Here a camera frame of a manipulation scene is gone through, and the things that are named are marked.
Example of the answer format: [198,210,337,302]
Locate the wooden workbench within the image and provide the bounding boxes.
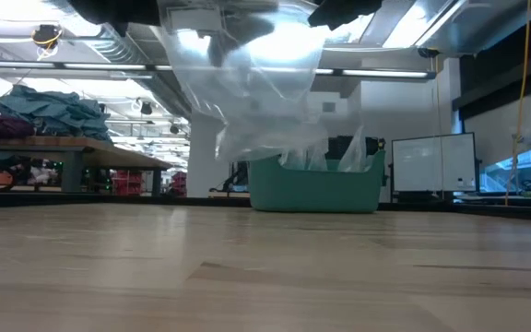
[0,136,173,195]

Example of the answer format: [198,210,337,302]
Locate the black camera stand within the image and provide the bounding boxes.
[208,159,251,194]

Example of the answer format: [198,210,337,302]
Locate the long ceiling light strip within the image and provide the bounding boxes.
[0,58,437,80]

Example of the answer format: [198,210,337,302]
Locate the red storage bins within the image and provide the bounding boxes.
[112,169,143,196]
[170,171,188,197]

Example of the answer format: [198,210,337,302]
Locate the black ceiling device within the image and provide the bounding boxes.
[30,23,64,50]

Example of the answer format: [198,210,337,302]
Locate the yellow hanging cable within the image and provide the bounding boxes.
[503,0,531,208]

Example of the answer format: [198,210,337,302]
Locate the whiteboard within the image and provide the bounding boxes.
[390,132,478,194]

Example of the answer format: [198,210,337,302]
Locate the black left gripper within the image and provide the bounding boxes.
[65,0,278,69]

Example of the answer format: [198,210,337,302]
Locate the clear plastic zip bag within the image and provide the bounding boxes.
[336,124,369,173]
[278,136,330,172]
[156,0,330,163]

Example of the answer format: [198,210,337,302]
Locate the blue cloth pile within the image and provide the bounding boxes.
[0,84,113,143]

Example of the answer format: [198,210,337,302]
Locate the blue lit display screen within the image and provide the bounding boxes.
[478,146,531,194]

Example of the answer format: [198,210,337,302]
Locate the teal plastic bin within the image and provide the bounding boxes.
[247,149,386,214]

